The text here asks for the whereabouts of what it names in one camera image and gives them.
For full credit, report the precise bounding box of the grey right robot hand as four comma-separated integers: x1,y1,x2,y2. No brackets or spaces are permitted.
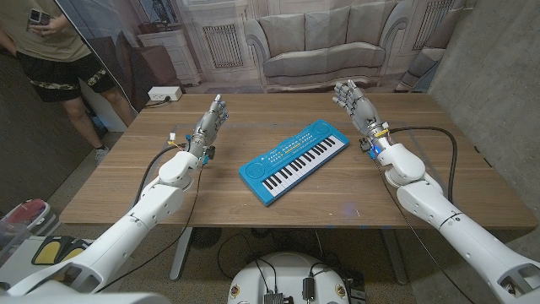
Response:
332,79,392,149

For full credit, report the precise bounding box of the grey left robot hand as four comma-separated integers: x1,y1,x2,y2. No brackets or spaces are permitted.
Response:
185,94,230,164

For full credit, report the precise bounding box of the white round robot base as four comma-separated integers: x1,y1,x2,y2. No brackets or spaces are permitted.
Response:
226,252,350,304

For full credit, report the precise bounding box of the blue toy piano keyboard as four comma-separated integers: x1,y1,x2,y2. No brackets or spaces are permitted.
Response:
238,118,351,207

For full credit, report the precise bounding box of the white power strip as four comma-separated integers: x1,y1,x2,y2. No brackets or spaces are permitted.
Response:
147,85,184,102

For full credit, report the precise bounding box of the printed sofa room backdrop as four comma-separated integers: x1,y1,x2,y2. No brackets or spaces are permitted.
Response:
54,0,478,113

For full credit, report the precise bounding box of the black round floor fan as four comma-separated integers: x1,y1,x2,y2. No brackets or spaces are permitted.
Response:
188,226,223,250

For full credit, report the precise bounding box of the grey metal table leg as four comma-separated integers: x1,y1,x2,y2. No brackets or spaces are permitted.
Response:
169,226,193,282
381,228,409,286

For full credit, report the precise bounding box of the black floor power box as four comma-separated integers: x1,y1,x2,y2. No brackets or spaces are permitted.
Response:
343,272,367,304

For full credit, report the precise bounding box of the person in olive shirt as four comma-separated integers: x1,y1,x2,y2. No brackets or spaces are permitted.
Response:
0,0,137,166

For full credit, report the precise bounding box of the yellow black foot pedal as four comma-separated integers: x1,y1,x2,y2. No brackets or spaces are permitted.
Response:
31,236,67,266
57,239,92,263

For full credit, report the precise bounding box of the black adapter on base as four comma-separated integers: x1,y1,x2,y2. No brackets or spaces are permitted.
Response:
301,276,316,301

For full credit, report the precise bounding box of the red lidded plastic box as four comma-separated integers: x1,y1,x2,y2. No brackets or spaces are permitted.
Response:
0,198,58,236

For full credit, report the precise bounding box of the clear plastic bin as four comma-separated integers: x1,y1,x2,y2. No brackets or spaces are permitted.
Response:
0,221,33,267

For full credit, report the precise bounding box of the white low platform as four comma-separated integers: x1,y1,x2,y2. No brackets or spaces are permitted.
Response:
0,235,132,283

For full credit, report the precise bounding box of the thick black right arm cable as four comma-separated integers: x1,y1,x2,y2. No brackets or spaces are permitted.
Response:
388,125,459,204

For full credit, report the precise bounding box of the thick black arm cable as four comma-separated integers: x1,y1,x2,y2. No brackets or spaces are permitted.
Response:
388,125,459,204
132,143,189,208

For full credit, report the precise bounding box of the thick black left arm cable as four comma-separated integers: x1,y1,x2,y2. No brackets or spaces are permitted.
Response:
132,143,189,208

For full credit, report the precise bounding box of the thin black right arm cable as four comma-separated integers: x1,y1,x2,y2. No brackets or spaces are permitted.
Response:
373,160,477,304

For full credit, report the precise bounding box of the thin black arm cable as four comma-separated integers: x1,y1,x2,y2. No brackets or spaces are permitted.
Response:
95,165,204,293
373,160,477,304

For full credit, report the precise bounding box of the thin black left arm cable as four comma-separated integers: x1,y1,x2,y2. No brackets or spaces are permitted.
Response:
95,165,204,293

